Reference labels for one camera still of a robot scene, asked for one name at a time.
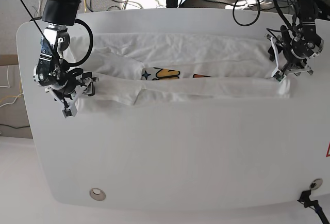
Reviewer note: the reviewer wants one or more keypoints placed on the black clamp with cable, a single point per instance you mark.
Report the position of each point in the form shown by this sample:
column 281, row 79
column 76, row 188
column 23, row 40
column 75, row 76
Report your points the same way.
column 305, row 200

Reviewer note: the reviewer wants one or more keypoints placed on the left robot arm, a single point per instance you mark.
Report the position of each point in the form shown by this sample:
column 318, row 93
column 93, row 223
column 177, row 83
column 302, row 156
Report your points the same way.
column 305, row 14

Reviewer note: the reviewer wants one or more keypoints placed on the white printed T-shirt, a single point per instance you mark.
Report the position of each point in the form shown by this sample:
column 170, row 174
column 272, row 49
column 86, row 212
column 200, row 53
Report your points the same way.
column 144, row 69

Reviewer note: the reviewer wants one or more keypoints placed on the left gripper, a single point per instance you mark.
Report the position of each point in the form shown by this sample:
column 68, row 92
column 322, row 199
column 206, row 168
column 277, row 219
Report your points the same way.
column 294, row 51

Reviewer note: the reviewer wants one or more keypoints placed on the round metal table grommet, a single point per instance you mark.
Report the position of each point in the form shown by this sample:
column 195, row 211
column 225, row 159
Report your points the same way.
column 97, row 194

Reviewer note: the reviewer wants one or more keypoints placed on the red white warning sticker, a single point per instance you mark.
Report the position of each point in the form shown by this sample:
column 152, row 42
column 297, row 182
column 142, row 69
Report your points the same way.
column 328, row 151

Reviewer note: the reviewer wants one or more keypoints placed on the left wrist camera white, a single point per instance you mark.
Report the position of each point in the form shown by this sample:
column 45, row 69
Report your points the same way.
column 277, row 74

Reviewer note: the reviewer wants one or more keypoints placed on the round grommet with cable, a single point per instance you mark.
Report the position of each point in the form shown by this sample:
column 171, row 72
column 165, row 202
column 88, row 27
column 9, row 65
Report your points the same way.
column 315, row 184

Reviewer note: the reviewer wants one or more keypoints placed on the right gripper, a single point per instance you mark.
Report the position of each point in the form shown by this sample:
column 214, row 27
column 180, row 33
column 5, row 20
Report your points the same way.
column 75, row 79

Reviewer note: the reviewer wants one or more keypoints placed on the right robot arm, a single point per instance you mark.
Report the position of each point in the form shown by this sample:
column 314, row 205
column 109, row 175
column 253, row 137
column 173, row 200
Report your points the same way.
column 52, row 68

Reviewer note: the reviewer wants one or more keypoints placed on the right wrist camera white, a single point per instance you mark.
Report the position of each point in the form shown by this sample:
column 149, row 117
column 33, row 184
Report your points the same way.
column 69, row 110

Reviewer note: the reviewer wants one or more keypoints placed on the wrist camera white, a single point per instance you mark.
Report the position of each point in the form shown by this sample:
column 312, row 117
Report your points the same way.
column 69, row 110
column 277, row 74

